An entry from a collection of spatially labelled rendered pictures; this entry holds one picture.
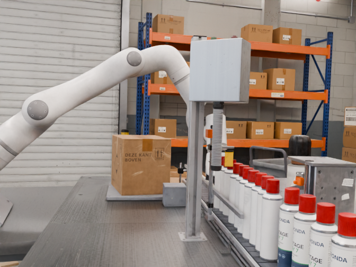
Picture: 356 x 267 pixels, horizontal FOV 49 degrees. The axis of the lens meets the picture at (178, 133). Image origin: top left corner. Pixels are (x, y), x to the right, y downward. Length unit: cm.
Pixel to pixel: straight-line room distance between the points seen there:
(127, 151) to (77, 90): 47
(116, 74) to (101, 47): 418
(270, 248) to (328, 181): 23
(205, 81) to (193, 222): 47
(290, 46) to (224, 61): 464
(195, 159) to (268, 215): 37
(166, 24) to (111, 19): 92
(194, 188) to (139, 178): 60
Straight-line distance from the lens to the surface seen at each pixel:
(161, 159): 188
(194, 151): 128
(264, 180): 106
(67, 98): 148
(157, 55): 157
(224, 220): 138
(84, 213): 164
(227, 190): 141
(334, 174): 96
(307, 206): 84
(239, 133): 549
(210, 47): 122
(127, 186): 186
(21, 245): 136
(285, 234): 92
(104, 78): 151
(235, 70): 118
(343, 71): 740
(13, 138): 151
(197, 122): 128
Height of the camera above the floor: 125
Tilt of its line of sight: 3 degrees down
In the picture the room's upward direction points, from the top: 2 degrees clockwise
